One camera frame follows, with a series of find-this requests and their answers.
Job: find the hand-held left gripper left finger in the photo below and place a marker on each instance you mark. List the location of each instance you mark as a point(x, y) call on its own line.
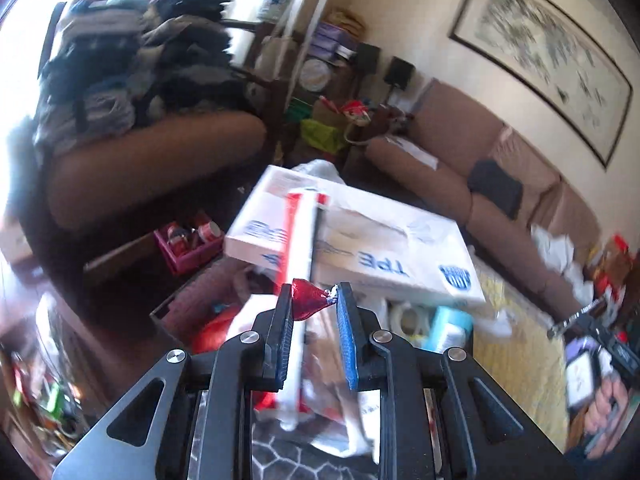
point(282, 340)

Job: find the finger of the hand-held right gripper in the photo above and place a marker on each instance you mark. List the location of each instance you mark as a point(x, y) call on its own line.
point(575, 317)

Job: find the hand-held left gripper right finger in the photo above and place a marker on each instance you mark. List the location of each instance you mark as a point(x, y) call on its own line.
point(347, 340)

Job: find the red foil candy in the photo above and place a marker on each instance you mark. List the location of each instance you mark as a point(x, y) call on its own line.
point(310, 297)

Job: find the person's right hand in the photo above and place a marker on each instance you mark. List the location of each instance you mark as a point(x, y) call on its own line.
point(612, 415)

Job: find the white cloth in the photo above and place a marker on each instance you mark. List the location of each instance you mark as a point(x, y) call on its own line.
point(560, 260)

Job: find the white tape roll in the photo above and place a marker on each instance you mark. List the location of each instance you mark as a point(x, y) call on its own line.
point(406, 317)

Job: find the yellow checked tablecloth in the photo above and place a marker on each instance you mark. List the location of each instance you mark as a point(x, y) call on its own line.
point(520, 360)

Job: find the red plastic bag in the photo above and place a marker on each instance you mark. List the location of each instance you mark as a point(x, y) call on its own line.
point(215, 332)

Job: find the clear plastic bag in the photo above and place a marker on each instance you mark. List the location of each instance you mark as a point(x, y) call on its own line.
point(325, 410)

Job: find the teal tube with barcode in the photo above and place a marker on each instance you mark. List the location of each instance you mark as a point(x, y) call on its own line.
point(450, 327)

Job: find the white glove box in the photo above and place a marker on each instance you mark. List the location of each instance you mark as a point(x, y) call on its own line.
point(390, 240)

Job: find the red and white long box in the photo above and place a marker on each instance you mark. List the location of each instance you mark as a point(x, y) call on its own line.
point(300, 230)

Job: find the grey patterned table cover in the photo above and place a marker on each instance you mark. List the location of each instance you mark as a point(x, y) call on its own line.
point(300, 455)

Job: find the pink plastic basket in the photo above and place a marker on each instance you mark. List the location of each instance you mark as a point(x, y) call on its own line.
point(187, 250)

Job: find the dark grey cushion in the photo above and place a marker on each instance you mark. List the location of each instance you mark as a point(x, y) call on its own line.
point(495, 187)

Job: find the white papers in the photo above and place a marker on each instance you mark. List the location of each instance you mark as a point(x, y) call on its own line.
point(410, 150)

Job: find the green bag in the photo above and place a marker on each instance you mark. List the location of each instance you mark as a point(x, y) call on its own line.
point(322, 135)

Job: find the brown armchair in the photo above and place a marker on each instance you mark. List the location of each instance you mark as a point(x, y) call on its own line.
point(150, 160)

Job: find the brown sofa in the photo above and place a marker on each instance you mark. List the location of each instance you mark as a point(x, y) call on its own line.
point(450, 130)

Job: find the black speaker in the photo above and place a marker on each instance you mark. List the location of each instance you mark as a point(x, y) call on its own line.
point(398, 71)
point(369, 57)

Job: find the framed ink painting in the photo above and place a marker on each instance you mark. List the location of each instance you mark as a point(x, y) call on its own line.
point(540, 45)

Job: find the stack of purple boxes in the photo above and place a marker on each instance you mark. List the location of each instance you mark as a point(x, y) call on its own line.
point(332, 42)

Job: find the pile of dark clothes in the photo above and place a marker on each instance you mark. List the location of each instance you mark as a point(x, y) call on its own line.
point(150, 45)

